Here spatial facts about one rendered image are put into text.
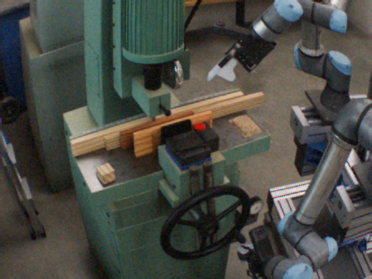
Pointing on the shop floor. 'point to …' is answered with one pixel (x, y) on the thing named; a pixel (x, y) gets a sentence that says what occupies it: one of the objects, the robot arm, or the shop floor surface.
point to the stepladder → (18, 187)
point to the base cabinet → (150, 242)
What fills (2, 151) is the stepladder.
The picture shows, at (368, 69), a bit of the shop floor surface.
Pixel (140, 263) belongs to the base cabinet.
